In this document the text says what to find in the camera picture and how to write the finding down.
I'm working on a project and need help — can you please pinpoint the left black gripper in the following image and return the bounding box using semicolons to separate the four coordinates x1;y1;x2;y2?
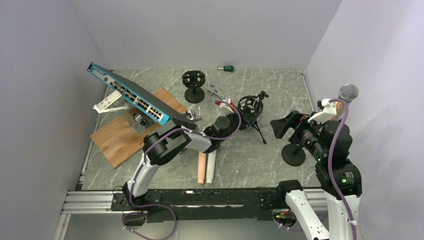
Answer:
219;107;260;143

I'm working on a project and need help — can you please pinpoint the black shock mount desk stand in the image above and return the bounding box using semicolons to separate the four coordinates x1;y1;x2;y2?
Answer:
181;70;206;104

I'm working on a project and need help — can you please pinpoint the black mini tripod stand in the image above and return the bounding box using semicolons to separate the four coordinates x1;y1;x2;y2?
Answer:
237;90;269;145

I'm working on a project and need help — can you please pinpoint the green stubby screwdriver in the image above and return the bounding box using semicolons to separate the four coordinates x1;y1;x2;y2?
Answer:
218;65;235;73

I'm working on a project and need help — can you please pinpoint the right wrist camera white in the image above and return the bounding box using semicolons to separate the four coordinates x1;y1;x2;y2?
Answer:
307;98;344;124

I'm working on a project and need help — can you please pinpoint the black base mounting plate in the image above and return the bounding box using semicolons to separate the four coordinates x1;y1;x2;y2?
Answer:
110;186;289;223

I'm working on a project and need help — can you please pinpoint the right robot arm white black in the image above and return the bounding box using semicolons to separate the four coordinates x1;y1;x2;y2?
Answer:
270;110;362;240

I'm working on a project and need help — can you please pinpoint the grey metal mount block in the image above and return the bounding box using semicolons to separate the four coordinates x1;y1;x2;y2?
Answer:
126;112;154;135

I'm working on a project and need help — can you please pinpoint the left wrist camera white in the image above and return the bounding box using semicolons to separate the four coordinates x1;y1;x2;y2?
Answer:
214;100;232;108

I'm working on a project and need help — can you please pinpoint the white microphone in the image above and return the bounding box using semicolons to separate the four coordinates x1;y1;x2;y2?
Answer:
205;150;217;184

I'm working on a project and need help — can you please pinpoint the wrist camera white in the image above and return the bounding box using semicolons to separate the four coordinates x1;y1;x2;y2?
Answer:
307;98;344;124
214;100;232;108

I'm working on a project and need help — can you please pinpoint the black round base clip stand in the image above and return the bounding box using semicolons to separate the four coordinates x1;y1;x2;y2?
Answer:
281;143;306;167

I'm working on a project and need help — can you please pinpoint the sprinkle pattern silver microphone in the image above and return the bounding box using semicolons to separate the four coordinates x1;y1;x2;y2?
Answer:
332;83;359;121

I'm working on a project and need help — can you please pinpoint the blue black network switch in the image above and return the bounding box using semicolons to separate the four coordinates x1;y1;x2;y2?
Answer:
87;62;197;130

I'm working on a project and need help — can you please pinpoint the wooden board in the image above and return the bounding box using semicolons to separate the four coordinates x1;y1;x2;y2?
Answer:
90;87;188;170

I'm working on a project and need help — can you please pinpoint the white bracket stand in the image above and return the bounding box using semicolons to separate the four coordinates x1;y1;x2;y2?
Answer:
93;90;130;114

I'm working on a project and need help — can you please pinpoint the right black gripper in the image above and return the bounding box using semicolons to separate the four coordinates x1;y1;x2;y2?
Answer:
270;108;328;160

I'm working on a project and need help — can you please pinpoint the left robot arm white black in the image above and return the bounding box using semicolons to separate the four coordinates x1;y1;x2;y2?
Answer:
122;112;242;210

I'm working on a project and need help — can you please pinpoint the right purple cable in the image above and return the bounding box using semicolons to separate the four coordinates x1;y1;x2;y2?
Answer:
327;98;359;240

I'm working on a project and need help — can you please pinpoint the silver metal clamp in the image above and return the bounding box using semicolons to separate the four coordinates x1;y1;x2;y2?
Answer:
181;110;202;122

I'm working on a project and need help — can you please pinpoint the red handled adjustable wrench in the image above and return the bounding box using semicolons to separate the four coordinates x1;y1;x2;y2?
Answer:
207;84;235;114

